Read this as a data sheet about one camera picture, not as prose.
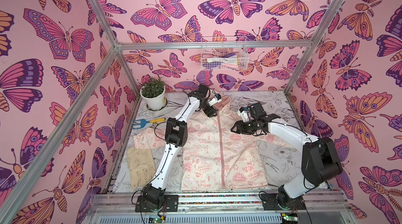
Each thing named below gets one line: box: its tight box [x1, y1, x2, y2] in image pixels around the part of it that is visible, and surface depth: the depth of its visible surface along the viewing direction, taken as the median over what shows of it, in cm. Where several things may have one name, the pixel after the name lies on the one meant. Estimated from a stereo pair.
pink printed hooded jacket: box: [132, 97, 273, 192], surface depth 89 cm
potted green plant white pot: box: [139, 76, 168, 112], surface depth 105 cm
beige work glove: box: [126, 148, 156, 189], surface depth 87 cm
